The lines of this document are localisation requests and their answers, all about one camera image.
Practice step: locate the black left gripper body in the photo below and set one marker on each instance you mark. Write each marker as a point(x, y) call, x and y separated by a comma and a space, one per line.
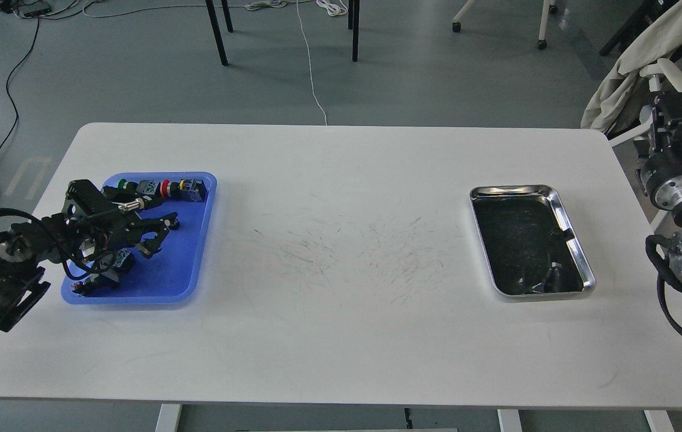
point(102, 235)

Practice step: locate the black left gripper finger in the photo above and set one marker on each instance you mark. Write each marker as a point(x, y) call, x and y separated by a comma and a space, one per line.
point(148, 235)
point(126, 196)

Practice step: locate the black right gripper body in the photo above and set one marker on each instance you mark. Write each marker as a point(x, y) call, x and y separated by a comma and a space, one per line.
point(661, 177)

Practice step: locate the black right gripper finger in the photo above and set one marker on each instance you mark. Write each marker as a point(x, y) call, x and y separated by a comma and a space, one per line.
point(666, 122)

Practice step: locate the small black gear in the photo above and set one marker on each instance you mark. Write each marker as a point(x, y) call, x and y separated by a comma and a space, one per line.
point(174, 225)

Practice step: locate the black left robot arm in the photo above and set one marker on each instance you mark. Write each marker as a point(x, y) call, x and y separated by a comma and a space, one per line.
point(26, 245)

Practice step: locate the white office chair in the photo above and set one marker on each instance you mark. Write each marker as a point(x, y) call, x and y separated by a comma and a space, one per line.
point(663, 75)

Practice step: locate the blue plastic tray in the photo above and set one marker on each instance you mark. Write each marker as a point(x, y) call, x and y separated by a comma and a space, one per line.
point(172, 274)

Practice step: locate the beige jacket on chair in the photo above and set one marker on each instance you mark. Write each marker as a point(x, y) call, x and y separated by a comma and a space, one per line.
point(659, 40)

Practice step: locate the white chair base with casters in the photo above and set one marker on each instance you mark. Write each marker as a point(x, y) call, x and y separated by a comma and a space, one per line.
point(481, 16)

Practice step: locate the steel tray with black liner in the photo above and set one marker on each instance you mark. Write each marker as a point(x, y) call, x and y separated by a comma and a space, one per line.
point(529, 242)

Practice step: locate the orange push button switch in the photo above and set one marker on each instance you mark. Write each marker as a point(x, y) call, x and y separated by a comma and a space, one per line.
point(124, 261)

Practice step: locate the red push button switch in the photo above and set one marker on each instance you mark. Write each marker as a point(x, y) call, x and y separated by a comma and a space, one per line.
point(189, 190)

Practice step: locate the black switch contact block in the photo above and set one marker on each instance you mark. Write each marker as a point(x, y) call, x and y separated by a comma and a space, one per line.
point(95, 282)

